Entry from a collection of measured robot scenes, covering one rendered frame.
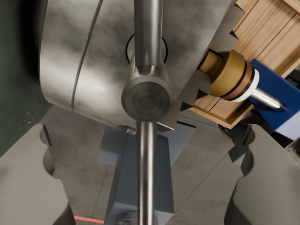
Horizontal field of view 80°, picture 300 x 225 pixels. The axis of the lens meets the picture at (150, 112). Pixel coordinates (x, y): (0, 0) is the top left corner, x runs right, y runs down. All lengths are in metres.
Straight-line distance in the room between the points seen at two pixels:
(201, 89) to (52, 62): 0.20
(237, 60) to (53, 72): 0.26
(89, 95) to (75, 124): 1.78
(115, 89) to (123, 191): 0.50
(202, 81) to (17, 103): 0.25
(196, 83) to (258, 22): 0.32
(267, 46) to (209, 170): 1.97
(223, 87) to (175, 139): 0.60
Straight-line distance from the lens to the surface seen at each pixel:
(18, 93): 0.27
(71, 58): 0.17
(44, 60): 0.18
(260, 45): 0.59
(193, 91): 0.28
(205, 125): 1.87
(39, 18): 0.23
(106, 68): 0.16
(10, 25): 0.21
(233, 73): 0.31
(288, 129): 0.45
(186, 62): 0.16
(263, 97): 0.40
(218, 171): 2.47
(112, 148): 0.96
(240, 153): 0.78
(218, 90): 0.32
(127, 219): 0.66
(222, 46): 0.31
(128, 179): 0.67
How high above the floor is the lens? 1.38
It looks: 54 degrees down
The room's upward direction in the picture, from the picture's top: 178 degrees counter-clockwise
